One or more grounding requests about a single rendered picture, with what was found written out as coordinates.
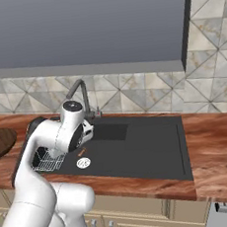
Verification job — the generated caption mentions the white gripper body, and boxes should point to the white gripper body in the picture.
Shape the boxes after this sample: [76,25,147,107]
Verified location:
[81,118,97,145]

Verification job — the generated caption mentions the brown mushroom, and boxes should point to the brown mushroom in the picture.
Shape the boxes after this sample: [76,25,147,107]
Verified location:
[77,147,88,157]

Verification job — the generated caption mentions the white round sink drain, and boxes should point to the white round sink drain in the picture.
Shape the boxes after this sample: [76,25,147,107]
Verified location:
[76,157,93,170]

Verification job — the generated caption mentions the grey sink tap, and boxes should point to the grey sink tap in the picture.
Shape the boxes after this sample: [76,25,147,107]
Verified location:
[63,76,105,125]

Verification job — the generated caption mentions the black sink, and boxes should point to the black sink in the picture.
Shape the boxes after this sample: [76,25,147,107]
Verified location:
[32,105,195,197]

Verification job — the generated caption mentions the beige drawer front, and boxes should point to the beige drawer front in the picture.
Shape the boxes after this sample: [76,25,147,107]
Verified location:
[0,186,19,215]
[92,187,172,223]

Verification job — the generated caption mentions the white wire rack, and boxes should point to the white wire rack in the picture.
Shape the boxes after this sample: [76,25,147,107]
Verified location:
[30,144,68,175]

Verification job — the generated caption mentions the grey wall cupboard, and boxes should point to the grey wall cupboard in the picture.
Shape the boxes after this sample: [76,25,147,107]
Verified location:
[0,0,203,92]

